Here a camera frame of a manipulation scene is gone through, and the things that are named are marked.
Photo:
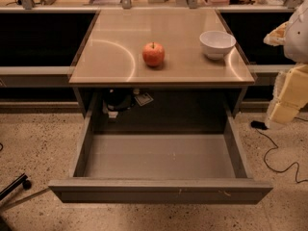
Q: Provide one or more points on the red apple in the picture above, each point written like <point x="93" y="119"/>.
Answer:
<point x="153" y="53"/>

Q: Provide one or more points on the white bowl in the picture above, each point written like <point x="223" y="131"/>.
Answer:
<point x="215" y="45"/>

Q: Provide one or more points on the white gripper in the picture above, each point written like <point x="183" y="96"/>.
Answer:
<point x="297" y="41"/>

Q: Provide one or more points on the black power adapter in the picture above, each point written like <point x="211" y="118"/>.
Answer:
<point x="258" y="125"/>

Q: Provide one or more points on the grey top drawer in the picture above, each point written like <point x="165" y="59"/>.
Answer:
<point x="182" y="148"/>

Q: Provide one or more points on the grey drawer cabinet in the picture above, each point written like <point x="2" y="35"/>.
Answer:
<point x="171" y="52"/>

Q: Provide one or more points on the black wheeled stand leg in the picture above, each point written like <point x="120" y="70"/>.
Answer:
<point x="21" y="180"/>

